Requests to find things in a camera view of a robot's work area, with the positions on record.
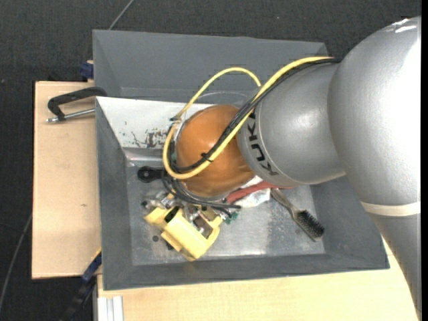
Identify pale flat board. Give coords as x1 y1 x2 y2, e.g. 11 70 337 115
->
31 80 103 280

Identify red and white packet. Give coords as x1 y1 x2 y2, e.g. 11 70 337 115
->
226 175 279 209

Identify grey metal bin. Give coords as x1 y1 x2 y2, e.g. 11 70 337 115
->
92 29 391 291

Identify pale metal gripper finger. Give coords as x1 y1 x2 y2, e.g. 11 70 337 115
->
150 194 175 211

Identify yellow plastic toy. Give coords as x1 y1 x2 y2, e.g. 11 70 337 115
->
143 205 222 262

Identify black bristle brush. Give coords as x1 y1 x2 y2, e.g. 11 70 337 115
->
270 188 326 242

